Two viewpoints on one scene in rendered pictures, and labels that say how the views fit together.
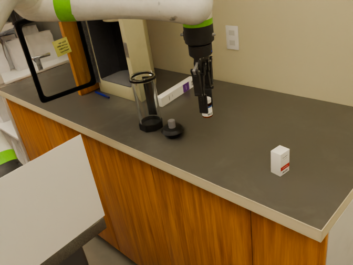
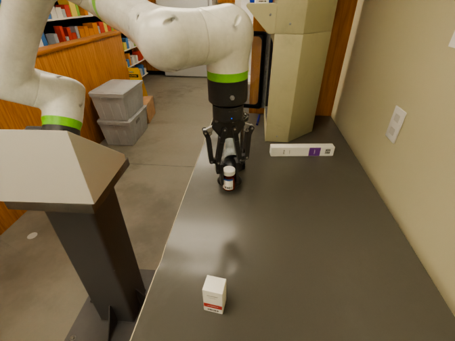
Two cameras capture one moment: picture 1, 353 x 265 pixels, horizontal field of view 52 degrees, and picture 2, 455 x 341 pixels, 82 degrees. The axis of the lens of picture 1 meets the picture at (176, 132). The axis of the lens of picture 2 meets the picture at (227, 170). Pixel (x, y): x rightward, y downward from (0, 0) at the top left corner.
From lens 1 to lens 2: 91 cm
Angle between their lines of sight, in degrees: 41
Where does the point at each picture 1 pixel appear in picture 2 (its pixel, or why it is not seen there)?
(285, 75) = (420, 211)
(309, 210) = not seen: outside the picture
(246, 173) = (193, 271)
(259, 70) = (399, 183)
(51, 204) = (39, 169)
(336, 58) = not seen: outside the picture
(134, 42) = (279, 82)
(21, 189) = (12, 145)
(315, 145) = (300, 323)
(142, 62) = (283, 106)
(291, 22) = not seen: outside the picture
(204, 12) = (152, 55)
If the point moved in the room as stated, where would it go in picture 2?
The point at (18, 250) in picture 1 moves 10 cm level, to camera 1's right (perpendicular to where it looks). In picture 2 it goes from (13, 183) to (19, 197)
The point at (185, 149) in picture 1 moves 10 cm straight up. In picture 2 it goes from (211, 203) to (210, 180)
